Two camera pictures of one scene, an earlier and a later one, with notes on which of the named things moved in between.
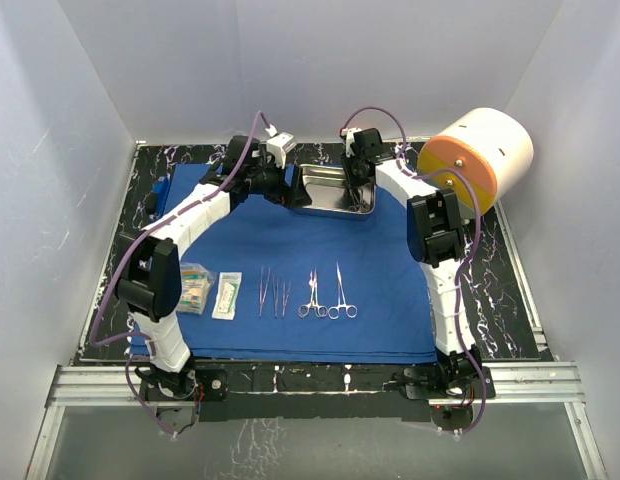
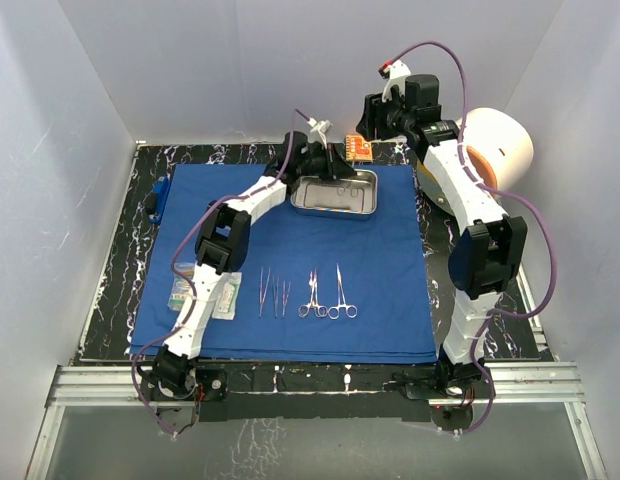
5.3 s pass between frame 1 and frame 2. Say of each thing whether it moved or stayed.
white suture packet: stayed
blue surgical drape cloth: stayed
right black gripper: moved
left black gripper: moved
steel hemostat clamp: stayed
